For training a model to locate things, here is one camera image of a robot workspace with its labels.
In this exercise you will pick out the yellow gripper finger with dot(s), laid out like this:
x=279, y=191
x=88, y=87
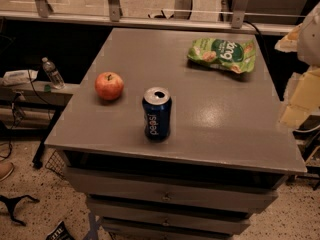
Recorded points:
x=301, y=97
x=289, y=42

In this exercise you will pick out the green rice chip bag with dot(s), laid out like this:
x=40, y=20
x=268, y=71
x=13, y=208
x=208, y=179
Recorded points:
x=223, y=54

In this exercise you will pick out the blue pepsi can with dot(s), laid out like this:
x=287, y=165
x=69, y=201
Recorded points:
x=157, y=105

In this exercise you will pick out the white tissue pack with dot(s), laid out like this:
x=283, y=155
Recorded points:
x=19, y=77

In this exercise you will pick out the red apple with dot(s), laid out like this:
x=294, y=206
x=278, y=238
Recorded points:
x=109, y=86

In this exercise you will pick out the black floor bracket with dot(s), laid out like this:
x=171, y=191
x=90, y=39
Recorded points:
x=11, y=204

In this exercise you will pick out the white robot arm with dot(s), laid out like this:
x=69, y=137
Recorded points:
x=308, y=45

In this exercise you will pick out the clear plastic water bottle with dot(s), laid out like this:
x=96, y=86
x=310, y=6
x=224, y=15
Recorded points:
x=53, y=73

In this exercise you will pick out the black snack bag on floor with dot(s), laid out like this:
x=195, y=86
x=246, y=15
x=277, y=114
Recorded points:
x=60, y=233

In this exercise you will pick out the metal window rail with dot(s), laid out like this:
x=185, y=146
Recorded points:
x=206, y=15

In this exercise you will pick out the low side bench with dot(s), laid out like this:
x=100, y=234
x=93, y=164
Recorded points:
x=36, y=95

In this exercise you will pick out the wire mesh basket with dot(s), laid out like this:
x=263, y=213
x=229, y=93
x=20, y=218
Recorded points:
x=56, y=165

